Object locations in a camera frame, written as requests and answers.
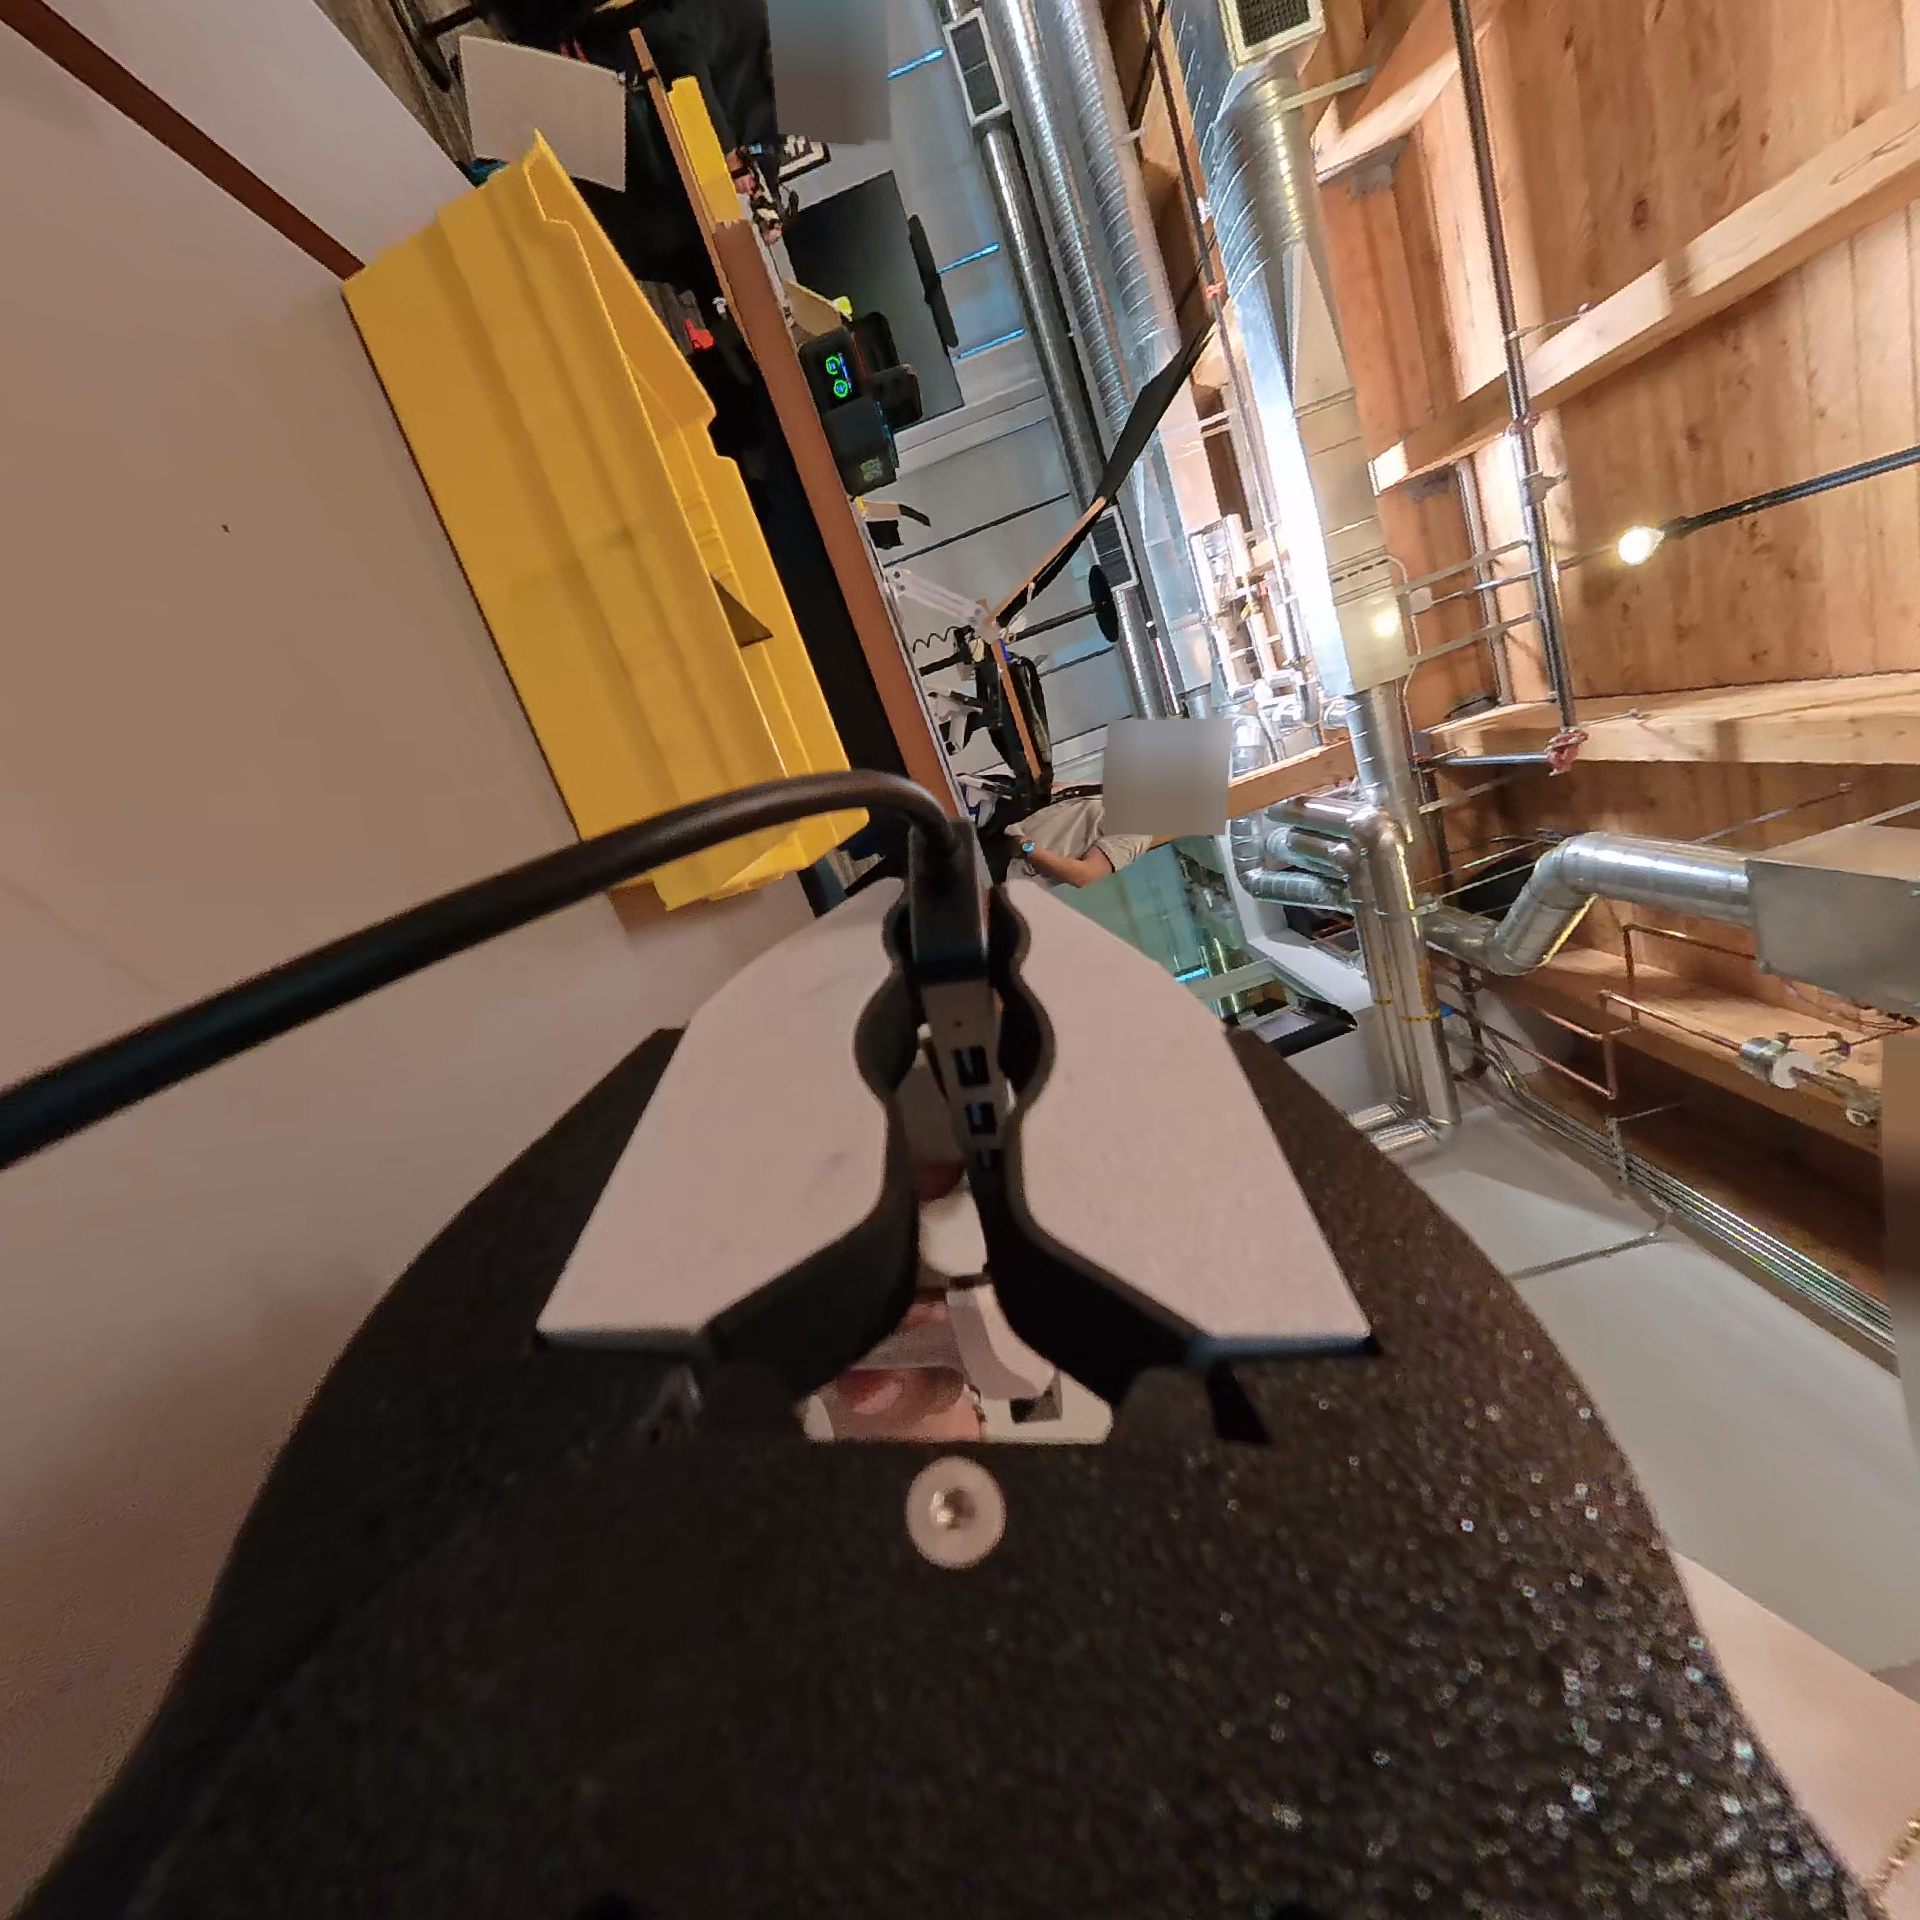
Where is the silver ventilation duct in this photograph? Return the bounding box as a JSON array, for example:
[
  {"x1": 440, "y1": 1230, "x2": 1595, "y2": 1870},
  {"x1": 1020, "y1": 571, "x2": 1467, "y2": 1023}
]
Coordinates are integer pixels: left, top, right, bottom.
[{"x1": 956, "y1": 0, "x2": 1460, "y2": 1142}]

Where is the rectangular metal duct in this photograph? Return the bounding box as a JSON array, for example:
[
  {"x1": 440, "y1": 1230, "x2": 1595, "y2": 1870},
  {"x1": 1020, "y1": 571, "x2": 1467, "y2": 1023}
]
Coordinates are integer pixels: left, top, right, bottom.
[{"x1": 1226, "y1": 824, "x2": 1920, "y2": 1022}]

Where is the black device with green screen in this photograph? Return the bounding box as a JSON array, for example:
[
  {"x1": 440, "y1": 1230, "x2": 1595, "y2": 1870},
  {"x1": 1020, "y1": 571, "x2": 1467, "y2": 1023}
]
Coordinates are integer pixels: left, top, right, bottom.
[{"x1": 787, "y1": 171, "x2": 969, "y2": 495}]

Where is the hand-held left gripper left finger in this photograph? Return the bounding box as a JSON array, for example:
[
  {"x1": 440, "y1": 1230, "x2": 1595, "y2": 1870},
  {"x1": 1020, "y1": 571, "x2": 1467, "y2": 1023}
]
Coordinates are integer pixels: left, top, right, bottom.
[{"x1": 541, "y1": 895, "x2": 917, "y2": 1353}]

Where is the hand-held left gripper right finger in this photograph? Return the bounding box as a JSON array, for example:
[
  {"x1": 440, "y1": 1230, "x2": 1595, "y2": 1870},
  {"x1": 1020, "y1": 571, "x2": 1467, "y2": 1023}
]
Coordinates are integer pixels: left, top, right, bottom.
[{"x1": 1000, "y1": 901, "x2": 1382, "y2": 1367}]

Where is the thick black cable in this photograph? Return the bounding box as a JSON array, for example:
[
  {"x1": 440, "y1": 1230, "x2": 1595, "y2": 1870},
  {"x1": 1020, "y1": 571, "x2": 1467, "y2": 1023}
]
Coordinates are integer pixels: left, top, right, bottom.
[{"x1": 0, "y1": 772, "x2": 976, "y2": 1177}]

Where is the yellow plastic bin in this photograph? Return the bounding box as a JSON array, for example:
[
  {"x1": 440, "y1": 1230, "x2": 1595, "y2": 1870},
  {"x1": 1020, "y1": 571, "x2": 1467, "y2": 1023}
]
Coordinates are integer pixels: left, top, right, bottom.
[{"x1": 344, "y1": 134, "x2": 878, "y2": 917}]

